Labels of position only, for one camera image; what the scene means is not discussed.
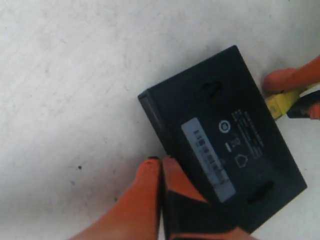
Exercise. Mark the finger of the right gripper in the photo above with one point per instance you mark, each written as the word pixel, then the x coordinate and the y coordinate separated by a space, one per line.
pixel 301 108
pixel 289 79

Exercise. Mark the small black box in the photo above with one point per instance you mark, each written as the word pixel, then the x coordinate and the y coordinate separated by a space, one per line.
pixel 214 121

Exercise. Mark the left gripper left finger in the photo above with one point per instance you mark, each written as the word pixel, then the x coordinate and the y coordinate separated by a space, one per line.
pixel 136 215

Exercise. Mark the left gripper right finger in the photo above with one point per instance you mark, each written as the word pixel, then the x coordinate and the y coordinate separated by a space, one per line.
pixel 187 215

